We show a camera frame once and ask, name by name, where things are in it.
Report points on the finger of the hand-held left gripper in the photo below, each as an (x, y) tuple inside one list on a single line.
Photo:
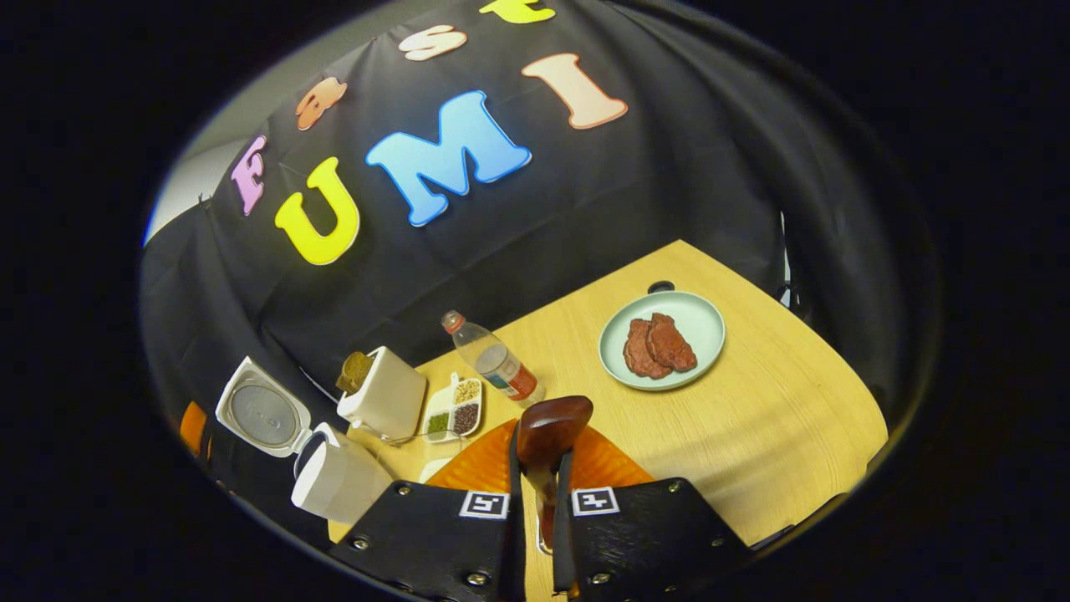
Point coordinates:
[(192, 428)]

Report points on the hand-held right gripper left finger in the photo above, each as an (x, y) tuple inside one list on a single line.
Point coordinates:
[(435, 543)]

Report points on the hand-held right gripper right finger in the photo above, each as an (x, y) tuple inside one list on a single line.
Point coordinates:
[(644, 535)]

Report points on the white rice cooker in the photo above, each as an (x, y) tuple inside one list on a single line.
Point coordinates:
[(343, 485)]

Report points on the brown wooden spoon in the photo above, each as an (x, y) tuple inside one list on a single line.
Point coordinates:
[(552, 426)]

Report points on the white divided bean dish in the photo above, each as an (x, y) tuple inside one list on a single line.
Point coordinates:
[(456, 410)]

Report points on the white toaster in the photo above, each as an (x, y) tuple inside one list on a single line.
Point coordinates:
[(389, 397)]

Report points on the brown bread slice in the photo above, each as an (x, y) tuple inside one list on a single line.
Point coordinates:
[(355, 372)]

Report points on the clear plastic water bottle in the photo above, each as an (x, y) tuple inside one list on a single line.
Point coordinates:
[(493, 359)]

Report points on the pale green plate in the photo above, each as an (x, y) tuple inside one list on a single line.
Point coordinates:
[(698, 322)]

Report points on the black table grommet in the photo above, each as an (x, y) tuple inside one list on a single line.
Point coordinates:
[(660, 287)]

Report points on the black backdrop cloth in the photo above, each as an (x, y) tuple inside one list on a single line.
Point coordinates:
[(669, 167)]

